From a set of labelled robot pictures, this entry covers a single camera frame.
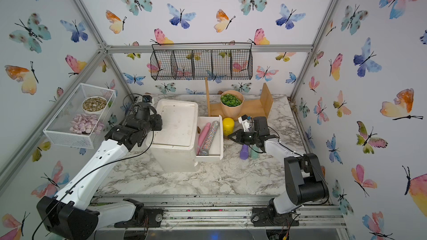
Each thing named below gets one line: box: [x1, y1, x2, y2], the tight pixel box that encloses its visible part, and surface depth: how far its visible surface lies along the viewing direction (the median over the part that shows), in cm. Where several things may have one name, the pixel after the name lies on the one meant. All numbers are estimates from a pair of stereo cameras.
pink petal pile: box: [69, 113, 105, 135], surface depth 65 cm
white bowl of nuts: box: [81, 96, 108, 115], surface depth 73 cm
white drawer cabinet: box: [149, 98, 199, 173], surface depth 79 cm
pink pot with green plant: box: [220, 90, 245, 119], surface depth 95 cm
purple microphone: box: [240, 144, 249, 160], surface depth 93 cm
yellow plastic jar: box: [222, 117, 236, 137], surface depth 95 cm
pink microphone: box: [196, 122, 211, 155], surface depth 91 cm
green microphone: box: [250, 145, 260, 160], surface depth 93 cm
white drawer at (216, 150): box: [194, 114, 225, 162], surface depth 88 cm
